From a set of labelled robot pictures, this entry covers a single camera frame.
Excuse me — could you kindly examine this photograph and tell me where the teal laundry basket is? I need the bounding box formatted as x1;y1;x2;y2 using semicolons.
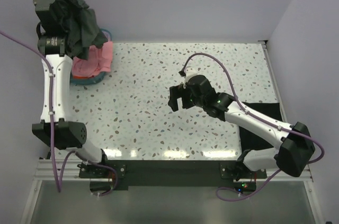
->
70;29;112;85

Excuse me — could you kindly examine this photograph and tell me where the black folded t-shirt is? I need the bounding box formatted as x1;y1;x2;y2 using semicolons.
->
239;103;282;151

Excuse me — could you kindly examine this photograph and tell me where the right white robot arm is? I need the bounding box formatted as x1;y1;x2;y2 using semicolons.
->
168;75;315;178

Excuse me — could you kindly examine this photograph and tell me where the aluminium frame rail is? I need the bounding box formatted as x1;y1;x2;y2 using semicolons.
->
33;158;315;182

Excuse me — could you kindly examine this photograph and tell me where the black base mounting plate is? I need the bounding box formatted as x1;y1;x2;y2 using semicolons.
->
77;160;267;192

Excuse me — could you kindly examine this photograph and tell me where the dark green t-shirt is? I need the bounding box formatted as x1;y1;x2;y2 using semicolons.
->
57;0;111;61

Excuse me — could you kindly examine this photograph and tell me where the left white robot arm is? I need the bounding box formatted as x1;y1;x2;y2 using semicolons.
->
32;0;110;177

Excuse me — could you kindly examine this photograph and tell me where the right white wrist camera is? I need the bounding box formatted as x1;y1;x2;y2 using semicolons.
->
179;67;198;83

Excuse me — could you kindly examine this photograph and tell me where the pink t-shirt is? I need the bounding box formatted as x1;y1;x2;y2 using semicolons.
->
72;41;113;78

